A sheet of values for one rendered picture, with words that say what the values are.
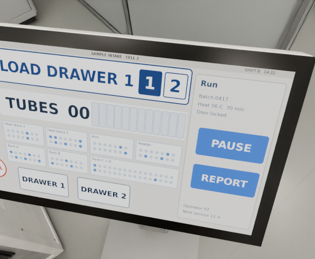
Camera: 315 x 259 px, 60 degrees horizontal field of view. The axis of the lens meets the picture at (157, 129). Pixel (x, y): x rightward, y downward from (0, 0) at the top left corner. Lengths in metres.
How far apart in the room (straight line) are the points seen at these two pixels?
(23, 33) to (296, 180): 1.49
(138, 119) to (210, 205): 0.18
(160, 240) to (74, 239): 0.44
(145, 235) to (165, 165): 1.02
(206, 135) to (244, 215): 0.15
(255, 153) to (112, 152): 0.22
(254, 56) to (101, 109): 0.23
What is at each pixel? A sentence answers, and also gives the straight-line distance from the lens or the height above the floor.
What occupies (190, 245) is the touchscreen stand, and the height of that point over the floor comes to 0.03.
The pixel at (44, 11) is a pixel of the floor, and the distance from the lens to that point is 2.58.
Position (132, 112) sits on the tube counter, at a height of 1.12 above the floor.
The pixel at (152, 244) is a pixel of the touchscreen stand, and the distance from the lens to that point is 1.43.
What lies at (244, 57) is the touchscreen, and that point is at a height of 1.19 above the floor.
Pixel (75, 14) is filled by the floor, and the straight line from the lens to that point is 2.46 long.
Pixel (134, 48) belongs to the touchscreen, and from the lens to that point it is 0.39.
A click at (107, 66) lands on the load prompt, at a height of 1.17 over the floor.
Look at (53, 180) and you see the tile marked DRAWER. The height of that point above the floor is 1.01.
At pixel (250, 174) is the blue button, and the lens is 0.44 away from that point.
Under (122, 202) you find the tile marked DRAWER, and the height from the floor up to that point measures 0.99.
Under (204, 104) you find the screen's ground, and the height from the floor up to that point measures 1.14.
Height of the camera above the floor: 1.46
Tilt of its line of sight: 62 degrees down
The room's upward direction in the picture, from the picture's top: 6 degrees counter-clockwise
